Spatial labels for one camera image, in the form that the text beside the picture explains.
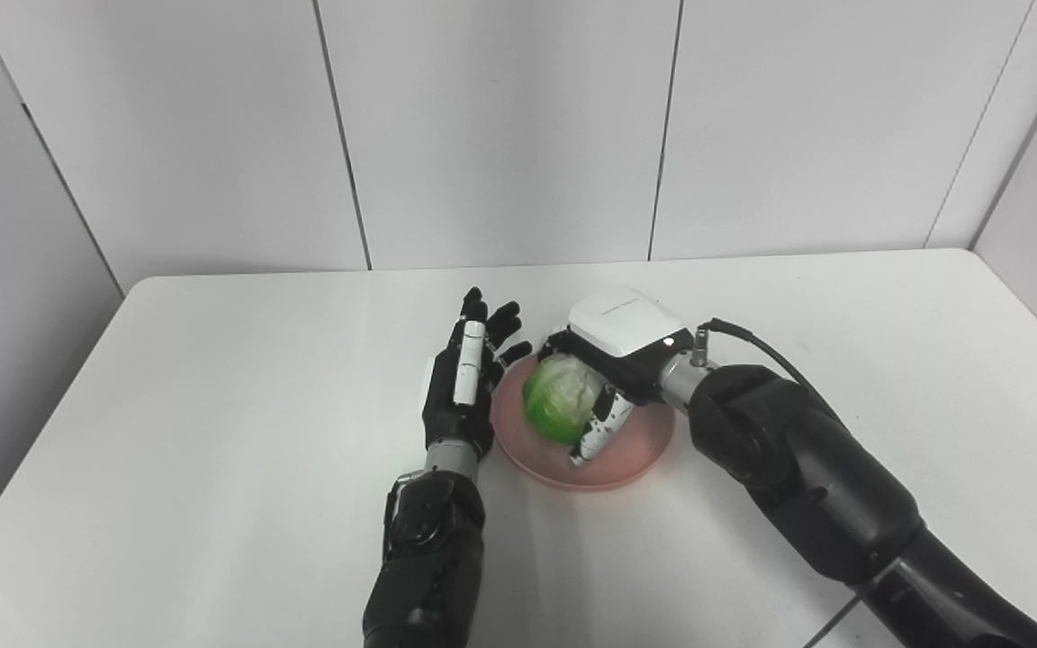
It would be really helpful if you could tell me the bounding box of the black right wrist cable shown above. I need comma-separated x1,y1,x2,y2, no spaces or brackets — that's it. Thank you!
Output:
694,319,843,424

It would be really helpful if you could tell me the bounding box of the green white cabbage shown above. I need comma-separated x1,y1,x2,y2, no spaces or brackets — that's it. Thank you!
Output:
521,354,608,446

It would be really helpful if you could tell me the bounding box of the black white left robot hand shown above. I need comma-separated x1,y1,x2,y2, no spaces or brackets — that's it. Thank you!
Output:
421,287,533,460

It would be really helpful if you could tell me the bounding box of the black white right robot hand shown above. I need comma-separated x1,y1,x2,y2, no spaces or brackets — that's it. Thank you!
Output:
537,287,695,469

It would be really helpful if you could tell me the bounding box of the thin grey rod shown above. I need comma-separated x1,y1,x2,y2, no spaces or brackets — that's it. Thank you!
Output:
802,585,879,648

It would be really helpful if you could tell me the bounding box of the pink round plate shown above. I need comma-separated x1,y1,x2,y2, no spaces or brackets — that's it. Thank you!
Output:
491,353,676,492

